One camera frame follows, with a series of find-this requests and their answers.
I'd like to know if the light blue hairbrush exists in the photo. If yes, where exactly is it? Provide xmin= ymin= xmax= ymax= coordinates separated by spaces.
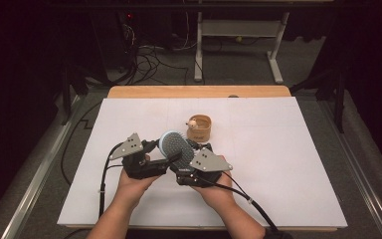
xmin=158 ymin=129 xmax=196 ymax=172

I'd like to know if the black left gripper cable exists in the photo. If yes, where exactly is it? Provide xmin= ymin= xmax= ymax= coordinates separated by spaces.
xmin=97 ymin=142 xmax=124 ymax=220

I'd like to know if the person's left hand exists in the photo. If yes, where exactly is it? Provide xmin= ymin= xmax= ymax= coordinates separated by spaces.
xmin=116 ymin=167 xmax=162 ymax=204

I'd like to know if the person's right hand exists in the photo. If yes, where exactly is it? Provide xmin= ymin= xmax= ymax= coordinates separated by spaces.
xmin=192 ymin=171 xmax=237 ymax=209

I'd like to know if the white table sheet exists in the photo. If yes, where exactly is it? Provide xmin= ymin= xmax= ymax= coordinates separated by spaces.
xmin=57 ymin=97 xmax=348 ymax=229

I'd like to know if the grey metal desk frame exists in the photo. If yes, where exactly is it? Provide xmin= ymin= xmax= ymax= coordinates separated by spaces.
xmin=193 ymin=0 xmax=291 ymax=85

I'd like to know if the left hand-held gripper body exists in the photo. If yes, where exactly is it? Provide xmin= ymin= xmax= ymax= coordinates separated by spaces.
xmin=108 ymin=132 xmax=170 ymax=180

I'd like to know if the black floor cable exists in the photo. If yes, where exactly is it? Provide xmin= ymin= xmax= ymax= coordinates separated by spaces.
xmin=60 ymin=101 xmax=103 ymax=186

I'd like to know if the black stand leg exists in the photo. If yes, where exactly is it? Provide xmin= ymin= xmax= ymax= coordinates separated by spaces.
xmin=59 ymin=59 xmax=92 ymax=125
xmin=289 ymin=64 xmax=346 ymax=133

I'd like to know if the aluminium floor rail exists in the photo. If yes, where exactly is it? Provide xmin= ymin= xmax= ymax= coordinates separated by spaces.
xmin=0 ymin=95 xmax=82 ymax=239
xmin=321 ymin=99 xmax=382 ymax=239

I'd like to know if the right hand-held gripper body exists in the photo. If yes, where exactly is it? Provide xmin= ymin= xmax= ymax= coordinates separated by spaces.
xmin=170 ymin=147 xmax=234 ymax=189

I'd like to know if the bundle of floor cables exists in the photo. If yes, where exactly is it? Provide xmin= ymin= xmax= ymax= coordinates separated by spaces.
xmin=120 ymin=13 xmax=198 ymax=86

